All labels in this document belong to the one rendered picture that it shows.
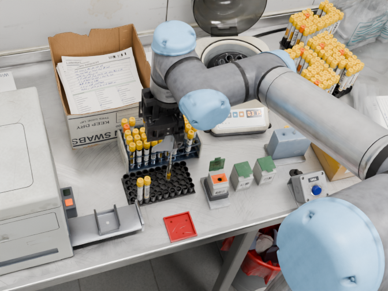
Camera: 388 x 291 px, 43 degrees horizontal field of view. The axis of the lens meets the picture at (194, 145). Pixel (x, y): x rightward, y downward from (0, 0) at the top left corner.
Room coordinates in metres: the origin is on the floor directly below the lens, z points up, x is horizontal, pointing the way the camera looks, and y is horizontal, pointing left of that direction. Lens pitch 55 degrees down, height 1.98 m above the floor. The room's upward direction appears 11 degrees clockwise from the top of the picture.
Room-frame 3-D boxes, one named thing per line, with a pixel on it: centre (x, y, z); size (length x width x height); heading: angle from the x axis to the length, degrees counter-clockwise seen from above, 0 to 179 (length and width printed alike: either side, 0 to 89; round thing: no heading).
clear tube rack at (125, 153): (0.73, 0.09, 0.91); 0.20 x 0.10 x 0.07; 117
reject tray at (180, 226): (0.52, 0.00, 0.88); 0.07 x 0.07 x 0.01; 27
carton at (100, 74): (0.86, 0.27, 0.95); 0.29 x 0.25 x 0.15; 27
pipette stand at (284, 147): (0.81, -0.25, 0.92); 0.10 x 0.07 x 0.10; 112
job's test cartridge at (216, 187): (0.64, -0.08, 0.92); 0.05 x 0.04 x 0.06; 25
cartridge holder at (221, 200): (0.64, -0.08, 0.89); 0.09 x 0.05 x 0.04; 25
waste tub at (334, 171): (0.83, -0.41, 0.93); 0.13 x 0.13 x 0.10; 27
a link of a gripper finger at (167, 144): (0.61, 0.06, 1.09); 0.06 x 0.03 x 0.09; 118
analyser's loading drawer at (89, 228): (0.47, 0.18, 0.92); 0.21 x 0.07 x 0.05; 117
